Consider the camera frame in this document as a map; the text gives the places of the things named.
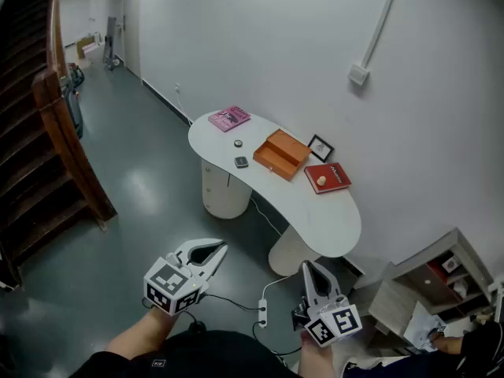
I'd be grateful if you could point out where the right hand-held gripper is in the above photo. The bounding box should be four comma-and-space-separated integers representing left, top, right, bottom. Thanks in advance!
291, 261, 363, 348

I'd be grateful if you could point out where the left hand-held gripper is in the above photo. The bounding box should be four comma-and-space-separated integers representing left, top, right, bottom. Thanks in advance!
143, 238, 228, 317

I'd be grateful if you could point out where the orange leather tray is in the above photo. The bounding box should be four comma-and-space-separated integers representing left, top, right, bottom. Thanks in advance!
252, 128, 313, 182

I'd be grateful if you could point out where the person's right forearm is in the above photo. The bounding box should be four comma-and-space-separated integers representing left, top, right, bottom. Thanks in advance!
298, 328, 336, 378

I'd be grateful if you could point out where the person's left forearm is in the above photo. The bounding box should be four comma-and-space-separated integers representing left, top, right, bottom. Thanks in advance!
104, 307, 183, 364

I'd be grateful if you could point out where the white curved table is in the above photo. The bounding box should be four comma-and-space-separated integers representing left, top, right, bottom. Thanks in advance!
187, 110, 362, 259

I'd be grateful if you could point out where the cardboard box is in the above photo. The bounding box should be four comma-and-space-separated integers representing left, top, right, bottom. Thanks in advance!
76, 32, 102, 61

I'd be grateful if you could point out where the grey wooden shelf unit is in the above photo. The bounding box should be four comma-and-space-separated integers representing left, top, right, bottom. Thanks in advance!
368, 226, 495, 338

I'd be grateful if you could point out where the person's black shirt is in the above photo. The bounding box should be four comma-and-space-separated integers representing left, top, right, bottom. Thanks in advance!
69, 328, 304, 378

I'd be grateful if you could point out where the white paper sheet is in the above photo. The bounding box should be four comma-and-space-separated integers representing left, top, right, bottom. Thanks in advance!
403, 301, 448, 354

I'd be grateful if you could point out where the red book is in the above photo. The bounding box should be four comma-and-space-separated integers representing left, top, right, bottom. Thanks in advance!
303, 162, 351, 195

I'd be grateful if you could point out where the pink book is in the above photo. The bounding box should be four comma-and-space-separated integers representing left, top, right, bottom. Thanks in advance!
207, 105, 252, 133

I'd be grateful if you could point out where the brown wooden staircase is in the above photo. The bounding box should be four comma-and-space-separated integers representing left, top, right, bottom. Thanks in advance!
0, 0, 119, 291

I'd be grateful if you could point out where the grey upright stand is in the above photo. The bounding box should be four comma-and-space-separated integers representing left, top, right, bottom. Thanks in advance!
103, 16, 121, 72

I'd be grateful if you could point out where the white door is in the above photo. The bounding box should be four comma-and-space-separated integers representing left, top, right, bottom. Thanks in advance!
120, 0, 143, 79

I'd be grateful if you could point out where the white round desk pedestal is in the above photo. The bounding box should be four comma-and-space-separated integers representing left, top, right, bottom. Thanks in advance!
269, 224, 322, 277
201, 157, 253, 220

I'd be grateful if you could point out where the white power strip cable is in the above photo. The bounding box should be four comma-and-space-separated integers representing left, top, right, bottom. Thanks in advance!
261, 276, 293, 301

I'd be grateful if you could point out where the black floor cable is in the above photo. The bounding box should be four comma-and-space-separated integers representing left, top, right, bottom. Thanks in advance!
202, 292, 263, 313

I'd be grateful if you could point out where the black picture frame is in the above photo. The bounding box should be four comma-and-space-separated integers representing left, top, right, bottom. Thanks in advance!
306, 134, 335, 163

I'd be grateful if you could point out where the white wall outlet cable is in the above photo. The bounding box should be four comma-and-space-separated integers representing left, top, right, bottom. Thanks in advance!
174, 83, 194, 125

